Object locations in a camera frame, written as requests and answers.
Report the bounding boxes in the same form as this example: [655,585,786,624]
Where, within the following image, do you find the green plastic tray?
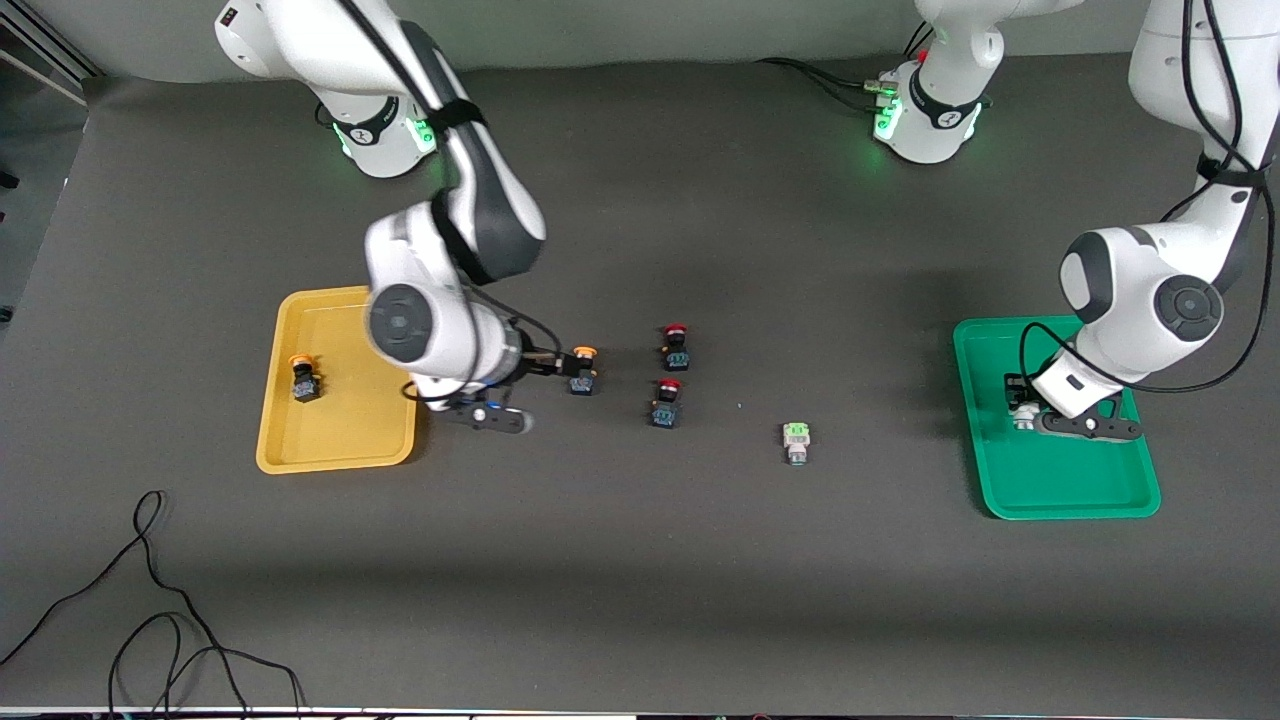
[952,315,1163,521]

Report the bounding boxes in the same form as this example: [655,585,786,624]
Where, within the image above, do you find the yellow plastic tray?
[255,285,421,475]

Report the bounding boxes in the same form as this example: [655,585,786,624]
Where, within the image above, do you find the dark grey table mat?
[0,40,1280,713]

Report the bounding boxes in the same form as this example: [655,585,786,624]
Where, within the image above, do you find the black left arm base cables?
[755,20,936,111]

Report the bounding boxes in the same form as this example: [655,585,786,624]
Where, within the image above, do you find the thin black loose cable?
[0,489,306,717]

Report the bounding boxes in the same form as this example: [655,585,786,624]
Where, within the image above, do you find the aluminium frame rail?
[0,15,103,107]

